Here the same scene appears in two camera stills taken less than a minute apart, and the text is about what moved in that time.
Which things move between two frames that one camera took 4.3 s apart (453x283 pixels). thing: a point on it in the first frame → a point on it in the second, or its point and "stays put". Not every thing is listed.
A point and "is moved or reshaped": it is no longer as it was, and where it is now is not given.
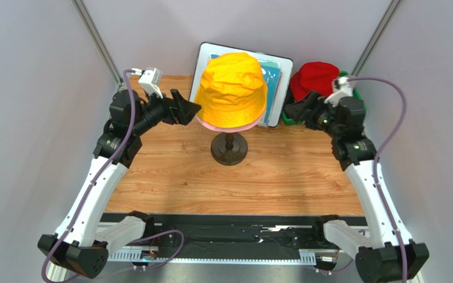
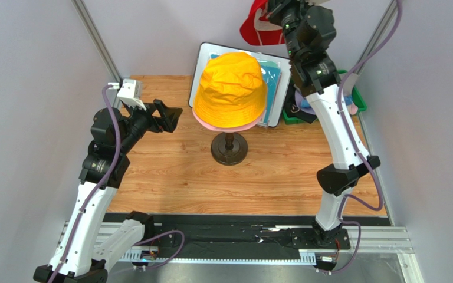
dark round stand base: (229, 148) stays put
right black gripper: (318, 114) → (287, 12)
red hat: (317, 76) is moved or reshaped
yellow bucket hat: (232, 92) stays put
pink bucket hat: (230, 130) stays put
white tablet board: (206, 49) stays put
